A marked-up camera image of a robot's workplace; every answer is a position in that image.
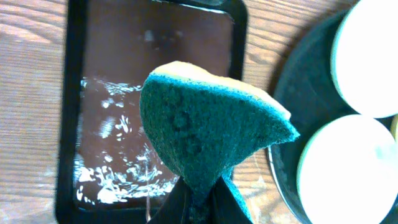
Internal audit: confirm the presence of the black round tray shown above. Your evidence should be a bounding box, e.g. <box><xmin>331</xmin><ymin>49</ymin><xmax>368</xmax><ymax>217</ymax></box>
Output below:
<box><xmin>268</xmin><ymin>10</ymin><xmax>354</xmax><ymax>223</ymax></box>

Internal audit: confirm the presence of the pale blue plate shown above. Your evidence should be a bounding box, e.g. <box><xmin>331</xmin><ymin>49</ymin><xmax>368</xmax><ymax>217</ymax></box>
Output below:
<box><xmin>297</xmin><ymin>114</ymin><xmax>397</xmax><ymax>223</ymax></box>
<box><xmin>330</xmin><ymin>0</ymin><xmax>397</xmax><ymax>118</ymax></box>

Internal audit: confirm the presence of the green yellow sponge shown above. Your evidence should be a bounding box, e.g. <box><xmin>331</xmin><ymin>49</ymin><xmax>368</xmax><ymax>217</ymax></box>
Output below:
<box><xmin>140</xmin><ymin>61</ymin><xmax>299</xmax><ymax>223</ymax></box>

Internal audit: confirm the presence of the black rectangular tray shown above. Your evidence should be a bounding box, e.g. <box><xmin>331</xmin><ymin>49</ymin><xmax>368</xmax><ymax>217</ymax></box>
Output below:
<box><xmin>55</xmin><ymin>1</ymin><xmax>248</xmax><ymax>223</ymax></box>

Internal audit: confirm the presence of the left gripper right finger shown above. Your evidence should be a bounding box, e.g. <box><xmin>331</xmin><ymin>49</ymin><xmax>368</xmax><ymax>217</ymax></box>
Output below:
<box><xmin>211</xmin><ymin>177</ymin><xmax>252</xmax><ymax>224</ymax></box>

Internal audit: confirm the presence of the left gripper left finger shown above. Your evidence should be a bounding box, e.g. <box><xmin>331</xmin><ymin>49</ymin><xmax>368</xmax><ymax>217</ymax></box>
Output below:
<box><xmin>147</xmin><ymin>177</ymin><xmax>192</xmax><ymax>224</ymax></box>

